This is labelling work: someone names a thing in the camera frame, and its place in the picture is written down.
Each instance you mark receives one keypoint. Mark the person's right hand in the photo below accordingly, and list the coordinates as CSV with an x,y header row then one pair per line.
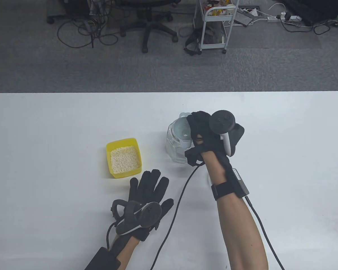
x,y
202,132

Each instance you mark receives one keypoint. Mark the person's left hand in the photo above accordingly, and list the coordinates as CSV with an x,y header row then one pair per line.
x,y
150,187

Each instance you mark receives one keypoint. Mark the pale grey funnel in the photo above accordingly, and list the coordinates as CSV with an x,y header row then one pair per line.
x,y
183,132

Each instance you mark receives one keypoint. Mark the clear glass jar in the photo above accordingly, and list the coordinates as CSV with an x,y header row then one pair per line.
x,y
174,149

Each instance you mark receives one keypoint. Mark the white rice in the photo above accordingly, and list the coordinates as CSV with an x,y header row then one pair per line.
x,y
124,159

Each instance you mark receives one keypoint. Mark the yellow plastic box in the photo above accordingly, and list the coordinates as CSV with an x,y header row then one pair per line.
x,y
108,157

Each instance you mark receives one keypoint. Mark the person's left forearm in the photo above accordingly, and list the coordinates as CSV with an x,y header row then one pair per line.
x,y
128,251

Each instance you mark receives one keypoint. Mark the person's right forearm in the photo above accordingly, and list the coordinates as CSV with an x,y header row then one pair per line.
x,y
236,230

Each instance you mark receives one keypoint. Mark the black white right hand controller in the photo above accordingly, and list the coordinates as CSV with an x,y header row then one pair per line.
x,y
222,121

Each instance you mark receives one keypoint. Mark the black white hand controller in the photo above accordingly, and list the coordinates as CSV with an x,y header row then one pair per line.
x,y
149,213
222,121

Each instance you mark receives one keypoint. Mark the black white left hand controller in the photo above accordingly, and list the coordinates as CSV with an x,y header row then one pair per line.
x,y
149,213

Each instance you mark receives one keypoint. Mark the black right wrist sensor box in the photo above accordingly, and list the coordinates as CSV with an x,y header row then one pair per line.
x,y
240,182

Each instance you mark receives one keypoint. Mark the black wrist sensor box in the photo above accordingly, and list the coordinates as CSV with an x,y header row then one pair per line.
x,y
240,182
102,258

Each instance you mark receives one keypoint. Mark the black left wrist sensor box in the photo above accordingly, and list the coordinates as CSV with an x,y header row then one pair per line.
x,y
102,258

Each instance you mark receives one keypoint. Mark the white wheeled cart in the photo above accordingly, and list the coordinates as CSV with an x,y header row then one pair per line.
x,y
211,45

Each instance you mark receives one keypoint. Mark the black bag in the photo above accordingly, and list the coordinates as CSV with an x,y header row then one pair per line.
x,y
193,39

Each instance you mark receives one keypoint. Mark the black office chair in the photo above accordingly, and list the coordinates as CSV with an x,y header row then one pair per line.
x,y
150,28

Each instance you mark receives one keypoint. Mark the small white power strip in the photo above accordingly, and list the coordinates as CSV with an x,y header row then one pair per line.
x,y
271,18

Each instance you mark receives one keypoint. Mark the black equipment pile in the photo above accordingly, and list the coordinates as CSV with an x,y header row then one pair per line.
x,y
321,11

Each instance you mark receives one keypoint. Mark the dark chair base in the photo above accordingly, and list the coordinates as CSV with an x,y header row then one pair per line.
x,y
73,8

